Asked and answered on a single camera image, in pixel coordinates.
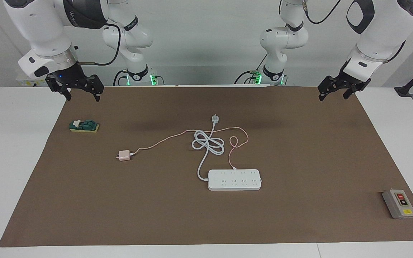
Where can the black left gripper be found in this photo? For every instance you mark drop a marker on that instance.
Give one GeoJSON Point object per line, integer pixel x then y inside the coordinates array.
{"type": "Point", "coordinates": [350, 79]}

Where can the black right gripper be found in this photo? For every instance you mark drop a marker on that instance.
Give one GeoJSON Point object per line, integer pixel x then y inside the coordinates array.
{"type": "Point", "coordinates": [68, 77]}

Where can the pink charger adapter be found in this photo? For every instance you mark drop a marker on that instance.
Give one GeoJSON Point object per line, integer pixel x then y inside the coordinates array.
{"type": "Point", "coordinates": [123, 156]}

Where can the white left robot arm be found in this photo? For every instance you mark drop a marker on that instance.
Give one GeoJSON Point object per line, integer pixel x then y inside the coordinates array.
{"type": "Point", "coordinates": [382, 32]}

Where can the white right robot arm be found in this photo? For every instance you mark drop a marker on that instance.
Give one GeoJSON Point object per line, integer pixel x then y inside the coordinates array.
{"type": "Point", "coordinates": [38, 28]}

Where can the white power strip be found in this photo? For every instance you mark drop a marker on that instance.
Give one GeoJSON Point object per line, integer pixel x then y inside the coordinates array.
{"type": "Point", "coordinates": [235, 180]}

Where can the white box yellow label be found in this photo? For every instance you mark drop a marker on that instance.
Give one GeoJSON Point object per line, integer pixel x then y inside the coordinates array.
{"type": "Point", "coordinates": [27, 83]}

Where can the brown table mat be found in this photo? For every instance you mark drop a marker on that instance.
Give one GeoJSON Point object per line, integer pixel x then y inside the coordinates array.
{"type": "Point", "coordinates": [299, 215]}

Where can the green knife switch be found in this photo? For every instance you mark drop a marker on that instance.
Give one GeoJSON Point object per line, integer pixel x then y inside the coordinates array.
{"type": "Point", "coordinates": [84, 126]}

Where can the grey on-off switch box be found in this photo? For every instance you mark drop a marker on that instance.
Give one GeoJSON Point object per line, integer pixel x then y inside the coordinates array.
{"type": "Point", "coordinates": [399, 204]}

